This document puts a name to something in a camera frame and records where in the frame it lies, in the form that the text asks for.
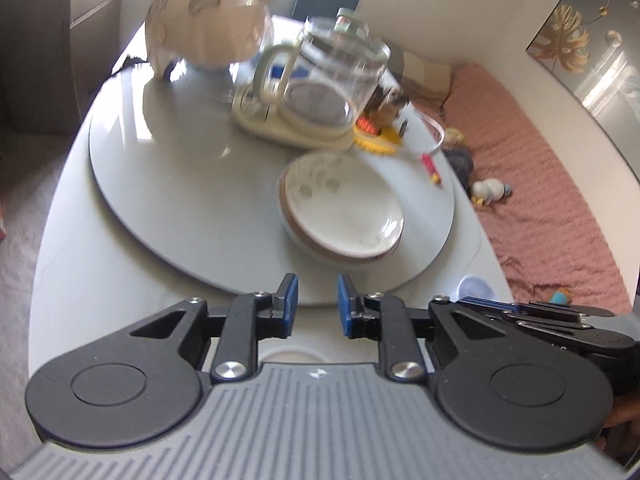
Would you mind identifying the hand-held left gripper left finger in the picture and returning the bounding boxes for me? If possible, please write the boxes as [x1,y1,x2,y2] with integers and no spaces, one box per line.
[127,273,300,385]

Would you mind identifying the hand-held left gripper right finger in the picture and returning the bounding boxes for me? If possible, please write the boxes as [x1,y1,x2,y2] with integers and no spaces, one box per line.
[337,274,506,385]

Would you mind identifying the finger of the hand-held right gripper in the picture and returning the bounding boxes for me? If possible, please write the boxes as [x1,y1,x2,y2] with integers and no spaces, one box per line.
[457,298,616,319]
[502,310,596,334]

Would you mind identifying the white ceramic bowl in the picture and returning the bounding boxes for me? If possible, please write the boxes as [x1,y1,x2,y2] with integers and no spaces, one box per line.
[257,346,328,363]

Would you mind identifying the white plate grey bamboo print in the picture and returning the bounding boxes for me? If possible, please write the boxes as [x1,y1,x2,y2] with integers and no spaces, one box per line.
[278,151,405,257]

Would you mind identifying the white plate grey flower print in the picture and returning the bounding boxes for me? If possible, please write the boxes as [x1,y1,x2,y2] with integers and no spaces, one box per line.
[276,170,404,261]

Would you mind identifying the pink blanket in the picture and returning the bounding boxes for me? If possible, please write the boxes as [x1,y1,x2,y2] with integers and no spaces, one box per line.
[410,62,633,316]

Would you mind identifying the white duck plush toy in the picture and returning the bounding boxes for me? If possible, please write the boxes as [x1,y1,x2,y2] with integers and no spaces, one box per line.
[470,179,512,207]

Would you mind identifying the grey glass turntable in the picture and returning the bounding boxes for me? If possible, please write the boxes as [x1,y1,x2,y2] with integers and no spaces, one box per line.
[89,77,457,308]

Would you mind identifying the red pen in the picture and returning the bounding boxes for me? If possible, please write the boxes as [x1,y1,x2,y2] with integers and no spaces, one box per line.
[422,154,442,187]

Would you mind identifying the yellow table mat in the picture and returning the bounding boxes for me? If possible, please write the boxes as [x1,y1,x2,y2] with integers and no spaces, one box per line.
[352,125,408,158]

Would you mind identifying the dark plush toy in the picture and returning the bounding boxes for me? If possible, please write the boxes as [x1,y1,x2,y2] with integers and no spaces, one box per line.
[442,146,475,188]

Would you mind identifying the cream kettle base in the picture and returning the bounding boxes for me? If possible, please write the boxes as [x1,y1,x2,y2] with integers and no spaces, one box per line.
[231,85,361,151]

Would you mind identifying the glass kettle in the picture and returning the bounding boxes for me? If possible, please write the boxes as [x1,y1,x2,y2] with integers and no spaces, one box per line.
[252,7,391,133]

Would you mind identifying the plaid pillow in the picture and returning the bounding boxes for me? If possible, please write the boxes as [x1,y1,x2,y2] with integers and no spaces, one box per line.
[397,52,453,103]

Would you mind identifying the white cable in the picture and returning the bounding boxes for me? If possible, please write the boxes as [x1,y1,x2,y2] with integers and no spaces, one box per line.
[410,107,447,158]

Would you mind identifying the leaf wall picture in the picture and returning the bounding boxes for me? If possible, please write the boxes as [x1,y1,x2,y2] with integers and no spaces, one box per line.
[525,0,640,183]

